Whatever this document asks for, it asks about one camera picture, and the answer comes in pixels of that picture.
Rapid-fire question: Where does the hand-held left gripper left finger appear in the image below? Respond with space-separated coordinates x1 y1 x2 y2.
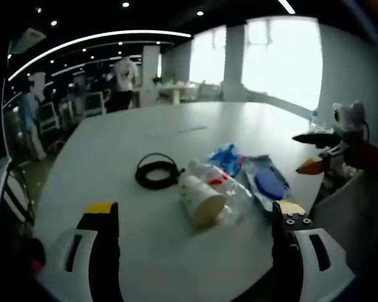
37 201 124 302

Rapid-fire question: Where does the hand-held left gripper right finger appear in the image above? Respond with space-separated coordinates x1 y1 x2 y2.
272 201 356 302

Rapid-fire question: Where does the clear pouch with blue disc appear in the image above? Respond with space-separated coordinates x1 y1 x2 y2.
243 155 294 213

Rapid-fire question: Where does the blue packet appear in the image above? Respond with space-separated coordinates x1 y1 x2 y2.
207 143 245 177

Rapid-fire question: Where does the clear plastic bottle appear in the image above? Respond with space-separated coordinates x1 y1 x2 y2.
188 159 252 221

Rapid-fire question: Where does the black cable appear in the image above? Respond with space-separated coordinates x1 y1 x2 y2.
135 153 186 191

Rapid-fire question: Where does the white paper cup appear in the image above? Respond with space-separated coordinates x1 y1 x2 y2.
178 175 227 229

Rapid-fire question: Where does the grey tabletop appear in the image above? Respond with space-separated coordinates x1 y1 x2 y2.
33 101 338 302

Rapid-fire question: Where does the grey chair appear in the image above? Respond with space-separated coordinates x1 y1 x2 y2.
308 169 378 277

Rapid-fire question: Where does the black office chair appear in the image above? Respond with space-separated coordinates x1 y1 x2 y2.
0 155 35 230

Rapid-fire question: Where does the white cluttered table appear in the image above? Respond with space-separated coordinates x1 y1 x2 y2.
156 80 223 105

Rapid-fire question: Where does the white chair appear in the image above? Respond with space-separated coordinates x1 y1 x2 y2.
83 91 107 117
37 102 61 133

